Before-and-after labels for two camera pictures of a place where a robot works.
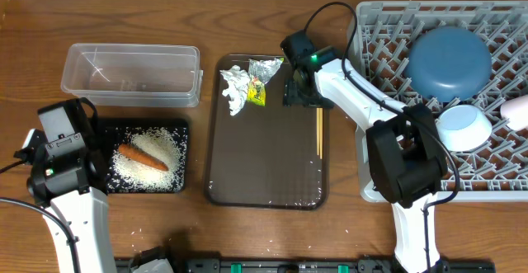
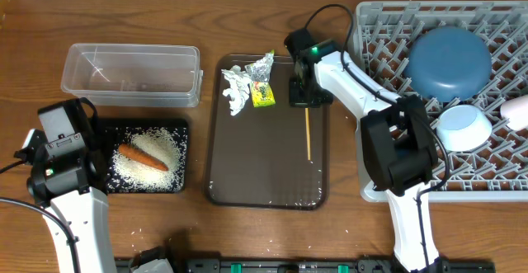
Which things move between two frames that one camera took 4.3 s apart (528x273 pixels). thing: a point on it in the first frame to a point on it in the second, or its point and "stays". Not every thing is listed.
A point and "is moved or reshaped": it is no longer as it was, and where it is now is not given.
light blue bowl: x=463 y=128 stays
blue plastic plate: x=449 y=63 stays
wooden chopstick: x=318 y=114 to x=308 y=134
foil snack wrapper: x=260 y=72 is moved or reshaped
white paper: x=238 y=81 stays
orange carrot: x=142 y=157 stays
